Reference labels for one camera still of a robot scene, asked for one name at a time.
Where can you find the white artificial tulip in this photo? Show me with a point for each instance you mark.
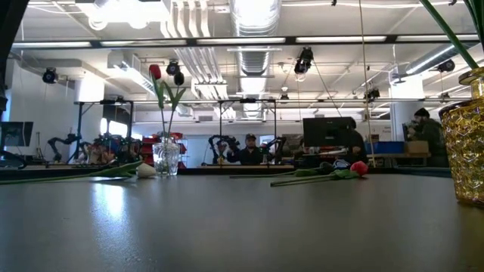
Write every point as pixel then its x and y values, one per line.
pixel 145 170

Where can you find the red artificial tulip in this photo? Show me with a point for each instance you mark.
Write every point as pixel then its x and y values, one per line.
pixel 359 168
pixel 155 72

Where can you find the white blossom spray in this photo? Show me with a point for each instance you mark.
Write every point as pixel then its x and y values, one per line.
pixel 450 34

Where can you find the black background robot arm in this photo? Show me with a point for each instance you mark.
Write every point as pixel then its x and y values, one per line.
pixel 223 143
pixel 279 145
pixel 60 141

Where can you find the clear glass vase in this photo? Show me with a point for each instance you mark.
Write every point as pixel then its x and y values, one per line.
pixel 166 158

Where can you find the yellow glass vase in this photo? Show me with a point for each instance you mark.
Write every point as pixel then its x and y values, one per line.
pixel 465 151

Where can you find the person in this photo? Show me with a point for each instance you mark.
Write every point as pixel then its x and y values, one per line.
pixel 357 145
pixel 249 154
pixel 427 136

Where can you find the green flower stem lying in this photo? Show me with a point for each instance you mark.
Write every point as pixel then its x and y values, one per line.
pixel 306 173

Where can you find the black computer monitor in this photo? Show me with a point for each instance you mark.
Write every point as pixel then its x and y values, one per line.
pixel 327 131
pixel 15 134

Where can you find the black table mat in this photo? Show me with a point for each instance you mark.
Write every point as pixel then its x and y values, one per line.
pixel 227 226

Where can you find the black overhead light beam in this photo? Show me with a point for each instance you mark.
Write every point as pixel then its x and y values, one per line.
pixel 242 40

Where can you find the blue storage bin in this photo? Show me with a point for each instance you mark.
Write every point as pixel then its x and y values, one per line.
pixel 383 147

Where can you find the cardboard box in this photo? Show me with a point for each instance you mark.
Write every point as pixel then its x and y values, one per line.
pixel 416 147

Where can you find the black metal rig frame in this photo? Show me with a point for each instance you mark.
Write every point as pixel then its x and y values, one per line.
pixel 104 102
pixel 247 100

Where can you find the silver ventilation duct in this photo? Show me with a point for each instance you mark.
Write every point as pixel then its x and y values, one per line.
pixel 255 60

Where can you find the black hanging camera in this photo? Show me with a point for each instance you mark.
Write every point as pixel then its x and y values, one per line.
pixel 172 68
pixel 50 75
pixel 304 60
pixel 372 93
pixel 446 66

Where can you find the white ventilation duct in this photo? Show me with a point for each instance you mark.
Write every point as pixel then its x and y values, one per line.
pixel 113 15

